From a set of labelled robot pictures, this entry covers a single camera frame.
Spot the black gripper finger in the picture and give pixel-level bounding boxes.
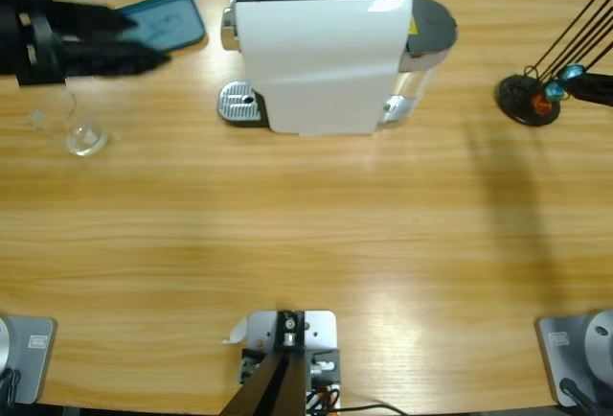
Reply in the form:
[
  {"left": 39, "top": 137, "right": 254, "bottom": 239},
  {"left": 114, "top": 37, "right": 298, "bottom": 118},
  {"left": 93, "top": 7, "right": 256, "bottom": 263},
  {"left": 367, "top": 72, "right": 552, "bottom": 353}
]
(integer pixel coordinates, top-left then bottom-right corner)
[{"left": 569, "top": 72, "right": 613, "bottom": 108}]

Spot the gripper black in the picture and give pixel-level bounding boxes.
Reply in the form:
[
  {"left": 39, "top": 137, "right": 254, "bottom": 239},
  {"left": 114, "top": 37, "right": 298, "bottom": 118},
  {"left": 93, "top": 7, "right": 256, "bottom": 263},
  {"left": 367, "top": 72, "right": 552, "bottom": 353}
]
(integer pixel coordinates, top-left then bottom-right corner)
[{"left": 0, "top": 0, "right": 172, "bottom": 87}]

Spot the clear drinking glass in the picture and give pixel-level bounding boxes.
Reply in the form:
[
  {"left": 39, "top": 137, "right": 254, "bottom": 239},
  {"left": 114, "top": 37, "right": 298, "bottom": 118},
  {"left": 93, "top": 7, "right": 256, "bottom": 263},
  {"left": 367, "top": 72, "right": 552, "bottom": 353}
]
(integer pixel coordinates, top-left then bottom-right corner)
[{"left": 27, "top": 78, "right": 111, "bottom": 157}]

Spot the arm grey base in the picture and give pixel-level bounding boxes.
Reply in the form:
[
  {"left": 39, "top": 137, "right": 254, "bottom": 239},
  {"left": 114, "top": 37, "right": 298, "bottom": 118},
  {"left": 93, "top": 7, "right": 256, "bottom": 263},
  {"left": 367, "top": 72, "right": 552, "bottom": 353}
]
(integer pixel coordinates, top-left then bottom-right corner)
[
  {"left": 0, "top": 315, "right": 58, "bottom": 405},
  {"left": 534, "top": 309, "right": 613, "bottom": 407}
]

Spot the orange coffee capsule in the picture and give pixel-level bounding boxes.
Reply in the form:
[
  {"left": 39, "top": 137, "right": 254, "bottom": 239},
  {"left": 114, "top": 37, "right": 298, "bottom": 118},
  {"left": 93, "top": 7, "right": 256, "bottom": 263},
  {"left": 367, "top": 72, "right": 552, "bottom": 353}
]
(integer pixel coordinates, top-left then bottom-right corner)
[{"left": 531, "top": 94, "right": 555, "bottom": 116}]

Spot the white coffee machine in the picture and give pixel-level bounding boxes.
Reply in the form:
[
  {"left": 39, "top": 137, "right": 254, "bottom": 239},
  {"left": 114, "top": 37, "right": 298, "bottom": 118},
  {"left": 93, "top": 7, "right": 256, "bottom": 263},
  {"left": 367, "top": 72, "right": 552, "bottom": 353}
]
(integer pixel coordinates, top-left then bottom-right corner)
[{"left": 219, "top": 0, "right": 425, "bottom": 138}]

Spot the teal plastic tray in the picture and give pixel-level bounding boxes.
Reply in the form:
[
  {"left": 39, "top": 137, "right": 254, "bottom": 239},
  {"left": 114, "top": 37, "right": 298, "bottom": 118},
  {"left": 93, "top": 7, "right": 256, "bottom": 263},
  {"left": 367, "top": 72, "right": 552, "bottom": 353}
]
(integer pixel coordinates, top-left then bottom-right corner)
[{"left": 110, "top": 0, "right": 208, "bottom": 60}]

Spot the black capsule holder with rods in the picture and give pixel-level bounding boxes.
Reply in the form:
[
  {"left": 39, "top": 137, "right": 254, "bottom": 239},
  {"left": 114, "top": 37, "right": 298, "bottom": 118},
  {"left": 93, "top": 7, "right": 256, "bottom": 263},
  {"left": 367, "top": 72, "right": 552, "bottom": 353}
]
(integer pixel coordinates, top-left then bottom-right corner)
[{"left": 495, "top": 0, "right": 613, "bottom": 127}]

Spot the clear water tank black lid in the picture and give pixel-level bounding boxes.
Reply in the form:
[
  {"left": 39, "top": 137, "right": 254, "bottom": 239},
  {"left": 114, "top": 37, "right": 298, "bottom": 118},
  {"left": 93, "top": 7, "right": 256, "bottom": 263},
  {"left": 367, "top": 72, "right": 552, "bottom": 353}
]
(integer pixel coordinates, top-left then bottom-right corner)
[{"left": 390, "top": 0, "right": 459, "bottom": 101}]

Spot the white paper tag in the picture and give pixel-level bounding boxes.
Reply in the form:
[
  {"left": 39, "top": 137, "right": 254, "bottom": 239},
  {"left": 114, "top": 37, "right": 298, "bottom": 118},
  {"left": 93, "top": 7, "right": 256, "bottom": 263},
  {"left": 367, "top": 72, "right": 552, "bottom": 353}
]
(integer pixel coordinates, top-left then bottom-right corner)
[{"left": 219, "top": 317, "right": 249, "bottom": 346}]

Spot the base black cable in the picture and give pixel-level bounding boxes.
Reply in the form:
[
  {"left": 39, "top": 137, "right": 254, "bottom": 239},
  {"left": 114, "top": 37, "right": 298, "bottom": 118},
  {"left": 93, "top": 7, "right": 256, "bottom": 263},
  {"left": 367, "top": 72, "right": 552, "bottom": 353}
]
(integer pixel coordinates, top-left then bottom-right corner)
[
  {"left": 558, "top": 377, "right": 602, "bottom": 416},
  {"left": 0, "top": 367, "right": 23, "bottom": 407}
]

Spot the white block with dark post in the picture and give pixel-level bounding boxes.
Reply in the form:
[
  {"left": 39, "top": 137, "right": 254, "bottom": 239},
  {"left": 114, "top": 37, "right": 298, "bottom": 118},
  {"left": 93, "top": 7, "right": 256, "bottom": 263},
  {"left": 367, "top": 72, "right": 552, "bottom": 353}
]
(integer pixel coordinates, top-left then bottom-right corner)
[{"left": 219, "top": 309, "right": 344, "bottom": 416}]

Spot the thin black cable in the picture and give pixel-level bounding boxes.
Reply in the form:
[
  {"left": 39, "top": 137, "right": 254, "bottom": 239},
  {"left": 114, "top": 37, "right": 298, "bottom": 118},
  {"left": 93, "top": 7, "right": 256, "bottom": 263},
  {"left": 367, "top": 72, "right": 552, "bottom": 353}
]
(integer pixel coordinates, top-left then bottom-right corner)
[{"left": 334, "top": 403, "right": 408, "bottom": 416}]

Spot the orange cable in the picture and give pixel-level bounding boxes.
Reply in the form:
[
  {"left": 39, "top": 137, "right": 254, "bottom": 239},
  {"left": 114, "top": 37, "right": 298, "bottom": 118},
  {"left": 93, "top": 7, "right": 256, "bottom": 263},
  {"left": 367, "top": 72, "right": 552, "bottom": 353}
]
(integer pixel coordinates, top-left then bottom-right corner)
[{"left": 306, "top": 384, "right": 336, "bottom": 410}]

